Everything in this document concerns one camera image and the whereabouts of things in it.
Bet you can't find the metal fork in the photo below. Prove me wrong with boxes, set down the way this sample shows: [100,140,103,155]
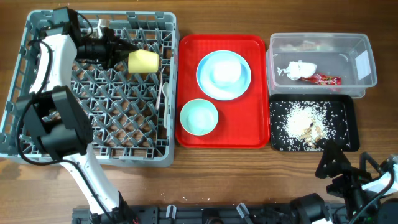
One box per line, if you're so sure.
[155,67,165,111]

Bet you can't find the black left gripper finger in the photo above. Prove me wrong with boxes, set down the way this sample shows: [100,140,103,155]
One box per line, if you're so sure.
[110,51,131,67]
[116,37,139,52]

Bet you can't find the white plastic spoon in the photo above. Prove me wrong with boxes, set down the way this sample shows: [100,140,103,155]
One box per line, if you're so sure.
[162,82,169,128]

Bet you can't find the grey dishwasher rack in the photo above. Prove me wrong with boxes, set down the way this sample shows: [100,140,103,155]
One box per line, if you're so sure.
[0,9,180,168]

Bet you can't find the white napkin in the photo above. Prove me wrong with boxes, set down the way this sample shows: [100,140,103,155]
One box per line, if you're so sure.
[277,60,317,80]

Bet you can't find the red plastic tray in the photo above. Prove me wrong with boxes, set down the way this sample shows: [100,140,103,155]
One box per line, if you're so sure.
[175,34,270,149]

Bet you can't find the rice and food scraps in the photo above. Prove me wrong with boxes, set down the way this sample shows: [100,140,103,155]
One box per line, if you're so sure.
[270,101,351,151]

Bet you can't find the light blue plate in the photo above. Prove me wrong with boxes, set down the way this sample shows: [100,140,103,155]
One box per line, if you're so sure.
[196,50,252,101]

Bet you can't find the mint green bowl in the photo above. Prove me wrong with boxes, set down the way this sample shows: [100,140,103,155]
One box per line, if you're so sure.
[180,98,219,136]

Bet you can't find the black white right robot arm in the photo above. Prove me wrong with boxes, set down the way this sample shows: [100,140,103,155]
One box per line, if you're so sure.
[290,141,397,223]

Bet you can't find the clear plastic bin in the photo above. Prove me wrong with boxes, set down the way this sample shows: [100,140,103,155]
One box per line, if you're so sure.
[266,32,377,98]

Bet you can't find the red snack wrapper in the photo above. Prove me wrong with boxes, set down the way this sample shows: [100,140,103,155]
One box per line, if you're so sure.
[300,73,341,85]

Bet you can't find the yellow plastic cup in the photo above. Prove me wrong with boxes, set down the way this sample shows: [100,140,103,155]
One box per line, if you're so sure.
[128,49,160,73]

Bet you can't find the black waste tray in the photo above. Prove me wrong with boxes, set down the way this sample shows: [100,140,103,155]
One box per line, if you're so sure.
[270,94,360,152]

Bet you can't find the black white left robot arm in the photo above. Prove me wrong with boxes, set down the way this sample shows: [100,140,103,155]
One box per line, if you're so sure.
[15,7,139,223]

